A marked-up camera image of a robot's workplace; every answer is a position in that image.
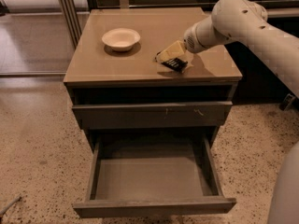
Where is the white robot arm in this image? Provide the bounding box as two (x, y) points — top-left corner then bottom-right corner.
(155, 0), (299, 224)

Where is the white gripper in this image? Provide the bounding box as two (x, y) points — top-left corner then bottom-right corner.
(155, 24), (206, 63)

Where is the grey top drawer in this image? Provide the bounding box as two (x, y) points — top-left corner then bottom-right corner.
(72, 101), (232, 130)

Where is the white ceramic bowl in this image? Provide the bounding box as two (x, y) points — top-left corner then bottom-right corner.
(102, 28), (140, 52)

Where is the small dark floor bracket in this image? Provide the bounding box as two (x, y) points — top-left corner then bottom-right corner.
(279, 93), (296, 111)

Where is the grey floor cable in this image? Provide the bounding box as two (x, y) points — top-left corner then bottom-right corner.
(0, 196), (22, 217)

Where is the metal window frame post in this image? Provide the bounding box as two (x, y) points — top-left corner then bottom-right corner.
(58, 0), (81, 49)

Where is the open middle drawer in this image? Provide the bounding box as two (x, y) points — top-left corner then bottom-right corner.
(73, 133), (236, 218)

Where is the grey drawer cabinet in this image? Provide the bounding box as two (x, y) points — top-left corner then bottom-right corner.
(64, 8), (242, 144)

